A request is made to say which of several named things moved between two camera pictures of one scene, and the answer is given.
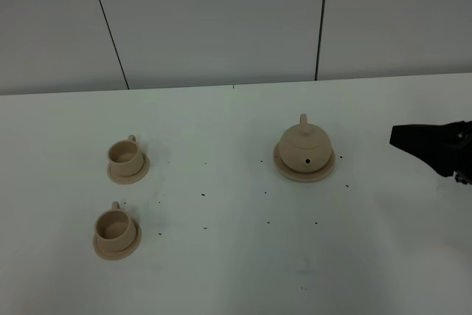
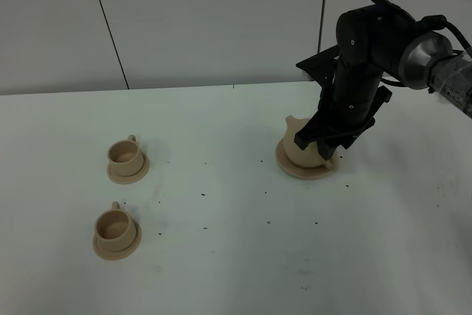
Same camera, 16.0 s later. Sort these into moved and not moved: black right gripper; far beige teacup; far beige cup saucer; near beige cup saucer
Moved: black right gripper
Not moved: far beige cup saucer; far beige teacup; near beige cup saucer
